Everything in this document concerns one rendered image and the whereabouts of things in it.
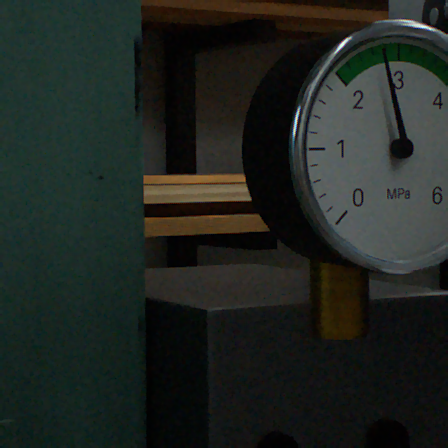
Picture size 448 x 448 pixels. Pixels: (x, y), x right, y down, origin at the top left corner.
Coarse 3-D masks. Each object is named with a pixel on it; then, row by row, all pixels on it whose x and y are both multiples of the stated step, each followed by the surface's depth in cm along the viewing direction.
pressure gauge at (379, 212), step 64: (320, 64) 29; (384, 64) 31; (256, 128) 31; (320, 128) 30; (384, 128) 31; (256, 192) 31; (320, 192) 30; (384, 192) 31; (320, 256) 32; (384, 256) 31; (320, 320) 33
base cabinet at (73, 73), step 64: (0, 0) 32; (64, 0) 33; (128, 0) 34; (0, 64) 32; (64, 64) 33; (128, 64) 34; (0, 128) 33; (64, 128) 33; (128, 128) 34; (0, 192) 33; (64, 192) 33; (128, 192) 34; (0, 256) 33; (64, 256) 33; (128, 256) 34; (0, 320) 33; (64, 320) 34; (128, 320) 34; (0, 384) 33; (64, 384) 34; (128, 384) 35
